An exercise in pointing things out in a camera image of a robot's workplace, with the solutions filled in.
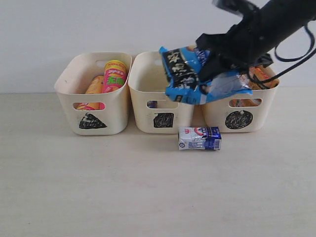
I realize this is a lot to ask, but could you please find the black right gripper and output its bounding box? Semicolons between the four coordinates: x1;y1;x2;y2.
196;23;273;81

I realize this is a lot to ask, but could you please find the blue noodle packet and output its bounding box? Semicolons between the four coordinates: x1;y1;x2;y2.
159;46;253;105

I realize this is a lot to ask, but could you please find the orange noodle packet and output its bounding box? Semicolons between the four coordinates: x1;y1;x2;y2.
231;65;279;107

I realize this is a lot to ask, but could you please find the purple juice carton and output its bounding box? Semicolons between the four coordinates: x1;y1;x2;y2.
147;101;158;109

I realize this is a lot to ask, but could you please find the white blue milk carton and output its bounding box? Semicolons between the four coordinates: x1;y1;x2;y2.
178;127;222;151

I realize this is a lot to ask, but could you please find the pink chips can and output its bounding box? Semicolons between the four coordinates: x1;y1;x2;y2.
100;60;127;111

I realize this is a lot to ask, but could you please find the yellow chips can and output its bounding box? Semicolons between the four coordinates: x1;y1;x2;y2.
75;76;104;111

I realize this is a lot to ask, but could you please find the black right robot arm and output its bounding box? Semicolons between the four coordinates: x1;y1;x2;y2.
196;0;316;81

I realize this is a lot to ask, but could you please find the cream bin with circle mark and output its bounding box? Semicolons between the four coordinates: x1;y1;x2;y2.
201;75;279;133

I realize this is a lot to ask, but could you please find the cream bin with square mark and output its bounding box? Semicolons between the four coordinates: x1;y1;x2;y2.
128;51;194;134

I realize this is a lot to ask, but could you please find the cream bin with triangle mark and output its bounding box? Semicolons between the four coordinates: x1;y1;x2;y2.
54;52;132;135

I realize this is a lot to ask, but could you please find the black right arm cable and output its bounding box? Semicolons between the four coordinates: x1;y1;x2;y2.
246;19;316;86

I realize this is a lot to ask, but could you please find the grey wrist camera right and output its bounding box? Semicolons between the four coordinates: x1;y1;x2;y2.
212;0;260;17

